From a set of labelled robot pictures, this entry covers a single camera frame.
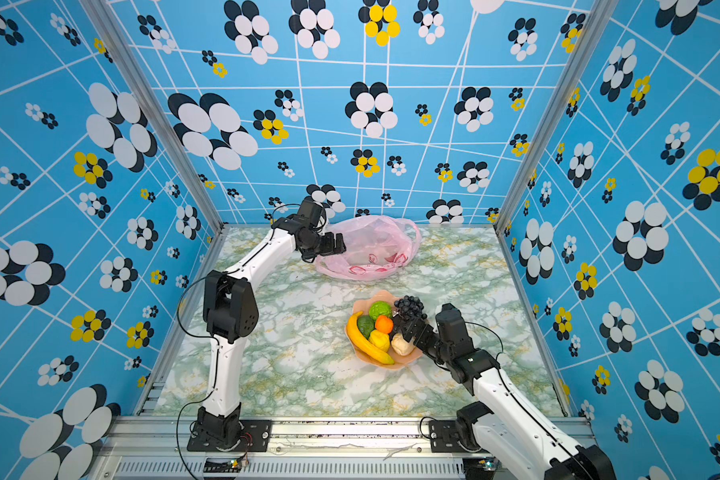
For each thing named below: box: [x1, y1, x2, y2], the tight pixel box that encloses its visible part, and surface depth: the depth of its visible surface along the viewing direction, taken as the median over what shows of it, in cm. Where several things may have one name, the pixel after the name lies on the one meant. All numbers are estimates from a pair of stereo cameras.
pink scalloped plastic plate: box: [386, 347, 422, 370], surface depth 83 cm
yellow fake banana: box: [348, 311, 394, 365], surface depth 83 cm
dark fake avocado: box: [357, 315, 375, 339], surface depth 87 cm
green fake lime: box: [369, 300, 393, 320], surface depth 90 cm
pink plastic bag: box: [315, 215, 422, 281], surface depth 107 cm
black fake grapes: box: [394, 295, 427, 319], surface depth 88 cm
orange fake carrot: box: [375, 315, 394, 334], surface depth 86 cm
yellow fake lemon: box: [368, 330, 390, 352], surface depth 85 cm
